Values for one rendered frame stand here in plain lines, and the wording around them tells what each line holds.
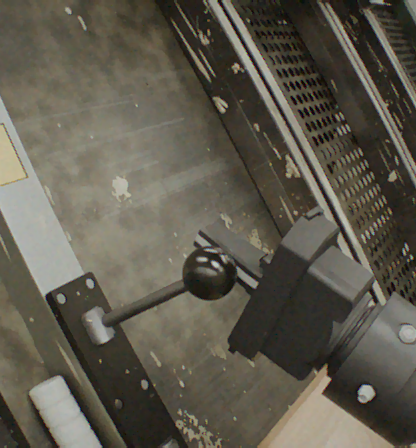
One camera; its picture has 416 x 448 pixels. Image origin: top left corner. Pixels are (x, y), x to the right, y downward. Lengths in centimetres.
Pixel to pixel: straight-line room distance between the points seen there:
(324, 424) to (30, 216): 43
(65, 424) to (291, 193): 46
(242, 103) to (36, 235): 41
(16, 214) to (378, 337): 28
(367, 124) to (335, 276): 82
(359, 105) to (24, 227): 84
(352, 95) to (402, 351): 86
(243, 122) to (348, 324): 46
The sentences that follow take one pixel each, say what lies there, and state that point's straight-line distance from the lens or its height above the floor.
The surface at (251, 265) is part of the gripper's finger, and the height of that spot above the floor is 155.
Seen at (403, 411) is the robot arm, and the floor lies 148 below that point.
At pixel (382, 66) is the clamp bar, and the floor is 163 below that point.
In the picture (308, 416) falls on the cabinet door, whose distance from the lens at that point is 73.
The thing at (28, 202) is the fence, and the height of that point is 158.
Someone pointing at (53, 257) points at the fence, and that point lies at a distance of 49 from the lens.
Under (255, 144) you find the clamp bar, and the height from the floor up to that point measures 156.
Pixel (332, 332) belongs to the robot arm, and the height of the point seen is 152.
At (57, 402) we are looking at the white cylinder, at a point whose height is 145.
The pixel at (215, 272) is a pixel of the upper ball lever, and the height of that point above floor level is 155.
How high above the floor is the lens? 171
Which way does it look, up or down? 18 degrees down
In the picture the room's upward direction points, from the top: straight up
